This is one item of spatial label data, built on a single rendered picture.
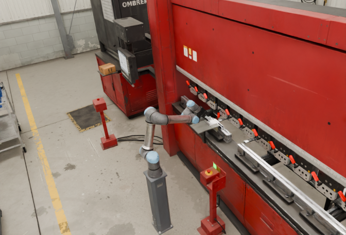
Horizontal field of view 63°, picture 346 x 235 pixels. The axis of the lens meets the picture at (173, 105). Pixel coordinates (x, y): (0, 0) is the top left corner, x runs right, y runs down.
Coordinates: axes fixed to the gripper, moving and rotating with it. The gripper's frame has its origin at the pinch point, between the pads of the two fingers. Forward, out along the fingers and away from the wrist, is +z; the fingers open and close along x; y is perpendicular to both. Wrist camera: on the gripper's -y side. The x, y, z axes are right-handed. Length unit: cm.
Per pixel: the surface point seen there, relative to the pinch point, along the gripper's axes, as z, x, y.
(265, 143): -11, -81, 17
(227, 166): 20, -44, -22
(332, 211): 33, -134, 9
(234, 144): 21.3, -30.7, -1.3
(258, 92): -42, -67, 44
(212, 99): -13.8, 0.4, 20.0
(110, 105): 48, 296, -106
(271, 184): 13, -95, -6
